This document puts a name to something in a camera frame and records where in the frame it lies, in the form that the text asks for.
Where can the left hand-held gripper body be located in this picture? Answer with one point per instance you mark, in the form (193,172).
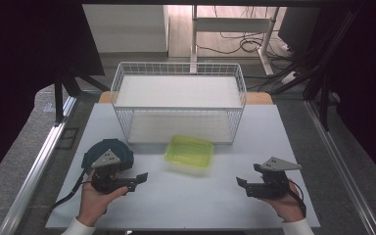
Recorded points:
(106,160)

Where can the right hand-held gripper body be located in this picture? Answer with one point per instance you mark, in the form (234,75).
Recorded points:
(271,189)

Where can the round dark blue lidded container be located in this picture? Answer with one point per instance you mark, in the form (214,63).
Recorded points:
(94,153)

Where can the green rectangular plastic container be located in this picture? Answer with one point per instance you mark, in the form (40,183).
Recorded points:
(189,152)

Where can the person's right hand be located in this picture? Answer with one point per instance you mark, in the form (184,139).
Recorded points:
(289,207)

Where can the person's left hand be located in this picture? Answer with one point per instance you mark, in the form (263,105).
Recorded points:
(93,204)

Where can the white table board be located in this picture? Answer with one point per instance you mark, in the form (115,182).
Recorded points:
(189,202)

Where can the wooden table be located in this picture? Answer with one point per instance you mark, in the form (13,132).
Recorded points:
(258,98)

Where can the black metal stand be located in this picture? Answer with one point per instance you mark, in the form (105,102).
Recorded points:
(324,98)
(58,101)

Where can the white power strip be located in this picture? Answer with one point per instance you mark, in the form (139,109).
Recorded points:
(288,78)

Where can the black curtain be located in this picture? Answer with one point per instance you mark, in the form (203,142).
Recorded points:
(368,81)
(19,65)

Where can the white cabinet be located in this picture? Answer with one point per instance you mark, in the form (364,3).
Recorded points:
(127,27)

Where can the aluminium rail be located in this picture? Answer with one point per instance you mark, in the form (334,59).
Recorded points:
(32,176)
(342,169)

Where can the white desk frame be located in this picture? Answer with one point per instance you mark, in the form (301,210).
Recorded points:
(231,24)

